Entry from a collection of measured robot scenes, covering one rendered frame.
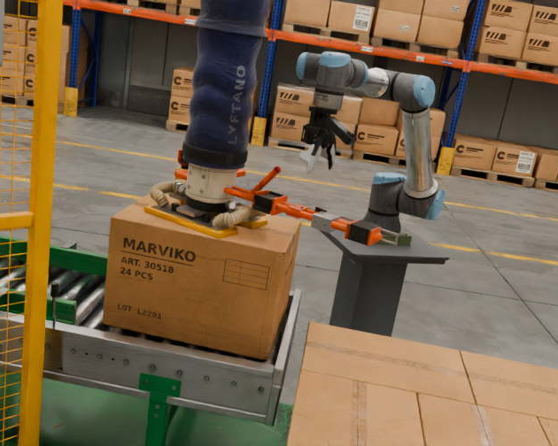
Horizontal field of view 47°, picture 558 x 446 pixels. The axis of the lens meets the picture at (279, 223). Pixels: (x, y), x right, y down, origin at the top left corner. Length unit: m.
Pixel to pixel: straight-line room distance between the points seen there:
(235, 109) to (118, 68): 8.84
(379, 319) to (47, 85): 1.96
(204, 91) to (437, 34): 7.51
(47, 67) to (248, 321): 1.01
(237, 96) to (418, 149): 0.93
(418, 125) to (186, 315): 1.20
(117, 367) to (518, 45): 8.30
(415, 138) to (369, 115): 7.17
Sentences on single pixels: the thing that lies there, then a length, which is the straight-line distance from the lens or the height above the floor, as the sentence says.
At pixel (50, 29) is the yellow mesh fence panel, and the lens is 1.93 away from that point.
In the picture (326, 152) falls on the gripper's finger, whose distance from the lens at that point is 2.11.
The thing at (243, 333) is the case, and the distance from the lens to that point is 2.24.
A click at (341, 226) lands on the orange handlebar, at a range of 2.02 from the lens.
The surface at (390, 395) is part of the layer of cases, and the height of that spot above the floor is 0.54.
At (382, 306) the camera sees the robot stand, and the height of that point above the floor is 0.44.
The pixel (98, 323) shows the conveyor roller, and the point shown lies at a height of 0.55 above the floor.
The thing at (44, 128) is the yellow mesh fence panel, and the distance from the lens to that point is 1.96.
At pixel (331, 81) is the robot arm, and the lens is 2.00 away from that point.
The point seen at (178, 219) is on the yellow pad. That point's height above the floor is 0.97.
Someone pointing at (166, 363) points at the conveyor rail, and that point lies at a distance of 2.18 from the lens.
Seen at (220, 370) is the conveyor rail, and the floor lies 0.56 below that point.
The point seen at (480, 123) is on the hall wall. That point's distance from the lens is 11.09.
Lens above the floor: 1.63
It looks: 17 degrees down
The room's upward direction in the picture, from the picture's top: 9 degrees clockwise
